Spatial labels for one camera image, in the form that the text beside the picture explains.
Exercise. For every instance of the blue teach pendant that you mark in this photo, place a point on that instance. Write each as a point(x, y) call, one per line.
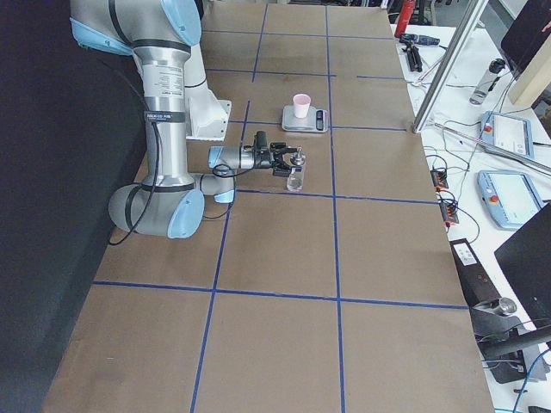
point(508, 132)
point(510, 197)

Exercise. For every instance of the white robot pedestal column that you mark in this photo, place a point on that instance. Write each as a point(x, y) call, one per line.
point(207, 116)

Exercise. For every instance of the black folded tripod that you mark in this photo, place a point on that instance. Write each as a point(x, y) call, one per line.
point(413, 57)

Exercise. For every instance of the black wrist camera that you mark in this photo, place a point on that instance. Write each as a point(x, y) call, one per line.
point(260, 141)

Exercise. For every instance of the orange black connector strip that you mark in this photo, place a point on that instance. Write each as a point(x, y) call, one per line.
point(447, 202)

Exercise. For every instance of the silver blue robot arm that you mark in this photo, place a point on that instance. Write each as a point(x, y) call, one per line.
point(185, 123)

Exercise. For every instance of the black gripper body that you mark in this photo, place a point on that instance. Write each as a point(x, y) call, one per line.
point(262, 162)

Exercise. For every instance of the blue folded umbrella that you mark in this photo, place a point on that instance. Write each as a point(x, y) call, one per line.
point(419, 39)

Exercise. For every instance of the blue teach pendant near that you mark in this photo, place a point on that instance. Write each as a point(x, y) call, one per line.
point(510, 197)

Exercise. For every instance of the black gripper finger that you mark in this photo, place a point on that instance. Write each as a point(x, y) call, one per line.
point(282, 170)
point(281, 148)

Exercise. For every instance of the silver digital kitchen scale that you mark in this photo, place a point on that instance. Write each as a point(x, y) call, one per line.
point(316, 120)

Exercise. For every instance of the black box with label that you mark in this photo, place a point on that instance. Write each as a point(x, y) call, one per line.
point(476, 284)

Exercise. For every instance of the blue teach pendant far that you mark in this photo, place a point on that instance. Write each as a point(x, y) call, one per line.
point(508, 132)

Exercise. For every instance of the aluminium frame post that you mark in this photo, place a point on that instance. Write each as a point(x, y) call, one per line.
point(458, 42)

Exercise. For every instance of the black monitor on desk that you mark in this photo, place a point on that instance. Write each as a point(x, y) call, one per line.
point(526, 35)

